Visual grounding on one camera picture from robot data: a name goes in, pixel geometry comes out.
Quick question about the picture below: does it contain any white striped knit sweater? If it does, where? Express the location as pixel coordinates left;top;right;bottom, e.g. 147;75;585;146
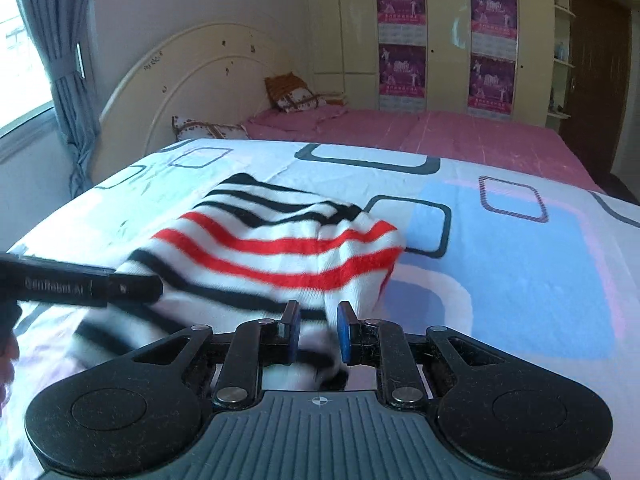
70;174;405;391

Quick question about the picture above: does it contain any person left hand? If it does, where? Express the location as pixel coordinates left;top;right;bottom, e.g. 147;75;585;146
0;334;20;413

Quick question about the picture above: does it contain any white patterned pillow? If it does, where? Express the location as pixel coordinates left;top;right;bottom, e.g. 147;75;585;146
171;116;250;141

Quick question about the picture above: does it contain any patterned white blue bedsheet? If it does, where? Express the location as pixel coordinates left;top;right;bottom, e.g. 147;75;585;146
1;140;639;479

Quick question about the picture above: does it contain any window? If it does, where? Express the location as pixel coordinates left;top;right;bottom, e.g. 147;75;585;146
0;0;52;136

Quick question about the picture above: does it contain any cream arched headboard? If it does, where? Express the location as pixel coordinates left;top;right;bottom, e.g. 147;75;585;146
90;23;303;184

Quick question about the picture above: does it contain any orange brown pillow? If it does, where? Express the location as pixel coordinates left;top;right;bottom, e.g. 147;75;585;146
265;73;326;113

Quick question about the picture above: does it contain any pink bed cover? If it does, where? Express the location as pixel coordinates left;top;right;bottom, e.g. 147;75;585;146
243;105;601;192

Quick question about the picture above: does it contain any lower left purple poster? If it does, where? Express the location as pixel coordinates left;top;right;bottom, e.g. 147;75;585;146
378;44;426;99

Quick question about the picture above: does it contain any purple poster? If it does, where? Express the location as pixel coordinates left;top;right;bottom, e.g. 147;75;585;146
378;44;426;99
468;53;515;118
376;0;426;26
471;0;518;40

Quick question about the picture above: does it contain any lower right purple poster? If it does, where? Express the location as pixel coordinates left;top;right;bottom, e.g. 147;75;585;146
468;53;515;118

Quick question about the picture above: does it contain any blue grey curtain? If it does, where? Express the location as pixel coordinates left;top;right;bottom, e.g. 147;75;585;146
18;0;101;197

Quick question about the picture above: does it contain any cream wardrobe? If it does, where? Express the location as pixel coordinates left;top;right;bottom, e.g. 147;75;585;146
308;0;554;126

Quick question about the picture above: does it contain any upper right purple poster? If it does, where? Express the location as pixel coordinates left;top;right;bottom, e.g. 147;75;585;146
471;0;518;40

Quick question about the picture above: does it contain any upper left purple poster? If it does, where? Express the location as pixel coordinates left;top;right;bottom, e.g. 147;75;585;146
376;0;426;26

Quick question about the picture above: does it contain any corner shelf unit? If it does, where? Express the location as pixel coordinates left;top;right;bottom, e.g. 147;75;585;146
546;0;575;132

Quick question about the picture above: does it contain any dark wooden door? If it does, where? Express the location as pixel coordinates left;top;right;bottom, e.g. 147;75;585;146
560;0;631;183

